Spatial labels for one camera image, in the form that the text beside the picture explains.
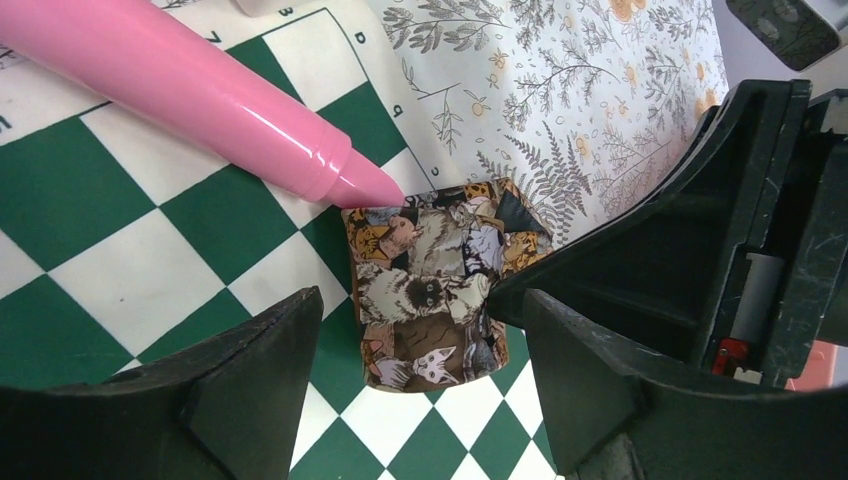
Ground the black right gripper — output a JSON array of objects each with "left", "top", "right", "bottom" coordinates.
[{"left": 488, "top": 79, "right": 847, "bottom": 388}]

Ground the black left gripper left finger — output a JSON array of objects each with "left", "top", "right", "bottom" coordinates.
[{"left": 1, "top": 287, "right": 323, "bottom": 479}]

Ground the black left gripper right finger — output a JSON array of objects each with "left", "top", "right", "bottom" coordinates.
[{"left": 523, "top": 289, "right": 847, "bottom": 479}]

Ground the brown floral patterned tie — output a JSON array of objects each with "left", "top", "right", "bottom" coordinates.
[{"left": 341, "top": 178, "right": 552, "bottom": 393}]

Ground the pink divided organizer tray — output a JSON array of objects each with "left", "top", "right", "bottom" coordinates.
[{"left": 785, "top": 340, "right": 839, "bottom": 391}]

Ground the green white chessboard mat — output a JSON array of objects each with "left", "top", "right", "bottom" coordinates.
[{"left": 1, "top": 1, "right": 554, "bottom": 479}]

